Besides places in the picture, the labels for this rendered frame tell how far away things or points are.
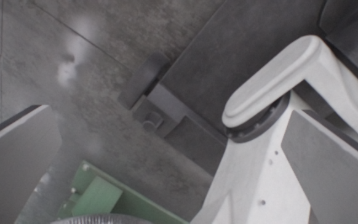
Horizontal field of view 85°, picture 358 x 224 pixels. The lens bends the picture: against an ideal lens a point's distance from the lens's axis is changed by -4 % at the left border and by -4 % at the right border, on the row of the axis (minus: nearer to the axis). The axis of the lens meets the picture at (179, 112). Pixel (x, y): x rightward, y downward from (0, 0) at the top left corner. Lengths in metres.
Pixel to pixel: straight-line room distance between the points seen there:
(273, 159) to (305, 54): 0.15
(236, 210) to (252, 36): 0.33
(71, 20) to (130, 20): 0.22
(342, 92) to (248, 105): 0.13
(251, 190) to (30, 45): 0.93
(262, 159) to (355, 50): 0.18
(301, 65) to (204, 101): 0.27
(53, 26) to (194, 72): 0.57
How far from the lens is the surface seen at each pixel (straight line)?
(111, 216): 1.00
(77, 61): 0.88
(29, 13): 0.95
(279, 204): 0.32
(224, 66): 0.49
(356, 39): 0.35
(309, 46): 0.35
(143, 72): 0.54
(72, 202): 1.55
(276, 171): 0.32
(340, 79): 0.35
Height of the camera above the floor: 0.62
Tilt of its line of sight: 54 degrees down
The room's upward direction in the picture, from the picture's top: 155 degrees counter-clockwise
